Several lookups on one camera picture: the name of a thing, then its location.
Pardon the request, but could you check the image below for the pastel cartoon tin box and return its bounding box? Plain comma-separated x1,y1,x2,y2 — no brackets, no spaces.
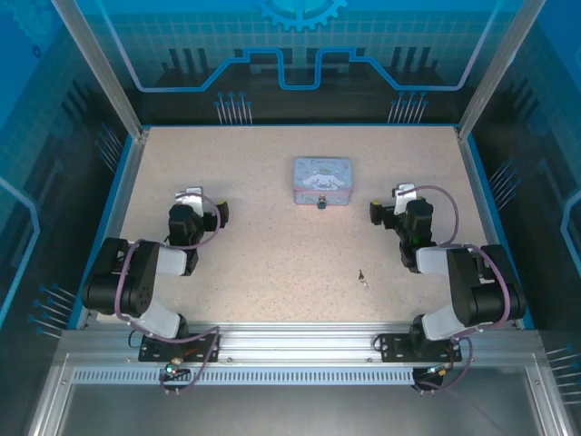
292,156,354,206

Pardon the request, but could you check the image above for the small circuit board with LED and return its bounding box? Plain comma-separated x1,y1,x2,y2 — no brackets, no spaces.
162,358,190,382
425,362,455,379

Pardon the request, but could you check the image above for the grey metal sheet panel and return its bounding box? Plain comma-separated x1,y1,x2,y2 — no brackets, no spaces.
54,383,546,436

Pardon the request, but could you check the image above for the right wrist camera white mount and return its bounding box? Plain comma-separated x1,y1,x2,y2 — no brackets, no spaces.
392,183,417,217

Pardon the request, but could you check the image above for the white and black camera module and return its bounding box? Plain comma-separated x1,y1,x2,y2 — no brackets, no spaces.
174,184,204,214

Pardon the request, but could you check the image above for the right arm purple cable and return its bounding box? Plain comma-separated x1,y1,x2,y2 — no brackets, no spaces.
397,184,518,397

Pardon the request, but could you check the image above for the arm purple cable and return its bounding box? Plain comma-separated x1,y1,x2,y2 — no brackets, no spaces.
397,184,518,397
113,193,222,396

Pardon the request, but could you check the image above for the aluminium table side rail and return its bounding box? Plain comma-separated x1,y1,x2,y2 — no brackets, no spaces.
74,129,151,331
456,129,527,331

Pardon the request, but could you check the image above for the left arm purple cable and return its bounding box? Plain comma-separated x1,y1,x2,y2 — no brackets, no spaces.
113,193,222,396

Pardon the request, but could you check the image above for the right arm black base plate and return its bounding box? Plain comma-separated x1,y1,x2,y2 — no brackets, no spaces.
377,333,463,363

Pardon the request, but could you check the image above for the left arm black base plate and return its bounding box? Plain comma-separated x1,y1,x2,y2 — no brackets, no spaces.
138,333,222,363

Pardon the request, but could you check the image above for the aluminium extrusion mounting rail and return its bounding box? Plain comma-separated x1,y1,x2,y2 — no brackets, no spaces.
58,322,544,369

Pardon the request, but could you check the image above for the aluminium corner post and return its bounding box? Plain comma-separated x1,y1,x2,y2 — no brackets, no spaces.
455,0,548,140
52,0,150,140

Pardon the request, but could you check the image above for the slotted grey cable duct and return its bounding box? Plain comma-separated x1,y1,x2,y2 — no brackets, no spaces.
71,368,417,386

